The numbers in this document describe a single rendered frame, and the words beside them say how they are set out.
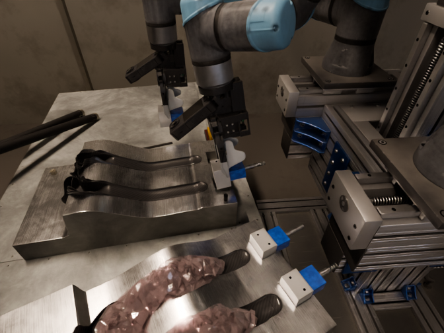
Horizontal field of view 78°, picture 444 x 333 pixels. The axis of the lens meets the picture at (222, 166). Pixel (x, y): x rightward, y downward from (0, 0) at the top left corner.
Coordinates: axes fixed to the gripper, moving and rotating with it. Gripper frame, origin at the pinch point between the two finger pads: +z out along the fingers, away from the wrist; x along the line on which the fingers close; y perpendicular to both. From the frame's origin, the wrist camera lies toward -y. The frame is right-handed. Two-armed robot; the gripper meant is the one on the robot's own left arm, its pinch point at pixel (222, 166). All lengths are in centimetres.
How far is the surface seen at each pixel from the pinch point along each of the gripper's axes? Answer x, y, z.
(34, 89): 204, -130, 15
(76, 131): 48, -47, 1
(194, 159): 11.7, -6.3, 3.4
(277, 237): -15.6, 7.7, 11.0
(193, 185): 1.7, -8.0, 4.8
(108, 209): -6.1, -26.2, -0.5
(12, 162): 153, -148, 53
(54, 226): -2.7, -40.7, 3.1
